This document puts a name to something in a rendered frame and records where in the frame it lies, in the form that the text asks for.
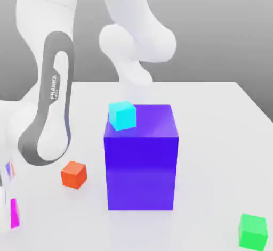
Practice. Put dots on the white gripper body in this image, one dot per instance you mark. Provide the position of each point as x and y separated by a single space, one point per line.
4 208

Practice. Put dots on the small magenta cube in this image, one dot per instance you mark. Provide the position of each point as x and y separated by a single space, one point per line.
14 214

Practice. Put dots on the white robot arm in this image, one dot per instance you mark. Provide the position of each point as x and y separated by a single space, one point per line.
49 14

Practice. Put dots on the small orange cube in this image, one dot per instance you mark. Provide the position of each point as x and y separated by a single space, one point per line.
72 175

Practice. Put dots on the small cyan cube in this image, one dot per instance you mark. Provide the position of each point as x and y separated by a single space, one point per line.
123 115

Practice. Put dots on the small green cube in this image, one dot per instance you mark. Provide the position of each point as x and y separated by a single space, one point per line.
252 232

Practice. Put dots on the large purple box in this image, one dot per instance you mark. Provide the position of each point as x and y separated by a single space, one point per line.
140 170

